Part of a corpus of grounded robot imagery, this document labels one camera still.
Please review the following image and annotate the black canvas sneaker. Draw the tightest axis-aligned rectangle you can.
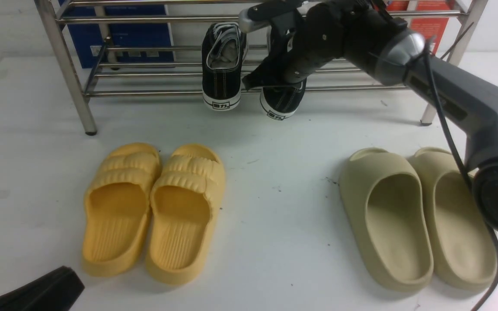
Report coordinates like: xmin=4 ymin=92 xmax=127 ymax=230
xmin=201 ymin=22 xmax=249 ymax=111
xmin=259 ymin=26 xmax=307 ymax=121

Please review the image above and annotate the yellow right slipper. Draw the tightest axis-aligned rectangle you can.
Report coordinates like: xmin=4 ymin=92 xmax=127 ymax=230
xmin=145 ymin=144 xmax=227 ymax=286

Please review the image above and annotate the yellow slipper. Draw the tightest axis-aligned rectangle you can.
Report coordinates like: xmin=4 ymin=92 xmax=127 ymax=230
xmin=82 ymin=143 xmax=161 ymax=277
xmin=145 ymin=144 xmax=227 ymax=286

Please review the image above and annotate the yellow left slipper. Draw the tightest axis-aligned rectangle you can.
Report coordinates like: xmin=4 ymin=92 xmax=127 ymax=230
xmin=82 ymin=143 xmax=161 ymax=277

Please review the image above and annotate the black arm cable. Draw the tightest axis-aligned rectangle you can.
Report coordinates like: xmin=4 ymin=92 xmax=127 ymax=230
xmin=422 ymin=37 xmax=498 ymax=311

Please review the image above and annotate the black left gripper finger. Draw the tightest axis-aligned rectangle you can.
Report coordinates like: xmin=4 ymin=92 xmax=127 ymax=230
xmin=0 ymin=266 xmax=85 ymax=311

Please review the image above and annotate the beige left slipper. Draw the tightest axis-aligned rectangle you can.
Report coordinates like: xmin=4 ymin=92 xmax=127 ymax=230
xmin=338 ymin=147 xmax=434 ymax=292

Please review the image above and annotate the blue box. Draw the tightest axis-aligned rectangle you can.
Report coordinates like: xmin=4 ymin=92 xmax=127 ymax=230
xmin=68 ymin=5 xmax=176 ymax=69

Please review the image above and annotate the red box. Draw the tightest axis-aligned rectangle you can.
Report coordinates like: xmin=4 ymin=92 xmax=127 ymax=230
xmin=384 ymin=0 xmax=450 ymax=55

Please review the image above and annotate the beige right slipper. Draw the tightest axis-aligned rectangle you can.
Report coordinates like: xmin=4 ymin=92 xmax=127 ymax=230
xmin=409 ymin=147 xmax=497 ymax=292

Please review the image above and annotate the silver metal shoe rack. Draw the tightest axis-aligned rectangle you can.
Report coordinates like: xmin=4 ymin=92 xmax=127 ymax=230
xmin=34 ymin=0 xmax=489 ymax=136

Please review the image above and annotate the beige slipper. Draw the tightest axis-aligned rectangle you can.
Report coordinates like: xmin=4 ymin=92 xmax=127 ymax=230
xmin=338 ymin=147 xmax=434 ymax=292
xmin=409 ymin=147 xmax=497 ymax=292

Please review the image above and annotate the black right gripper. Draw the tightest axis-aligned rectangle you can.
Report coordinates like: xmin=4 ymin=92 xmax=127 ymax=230
xmin=239 ymin=0 xmax=362 ymax=90

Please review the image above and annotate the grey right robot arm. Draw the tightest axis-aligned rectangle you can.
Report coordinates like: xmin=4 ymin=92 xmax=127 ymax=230
xmin=238 ymin=0 xmax=498 ymax=232

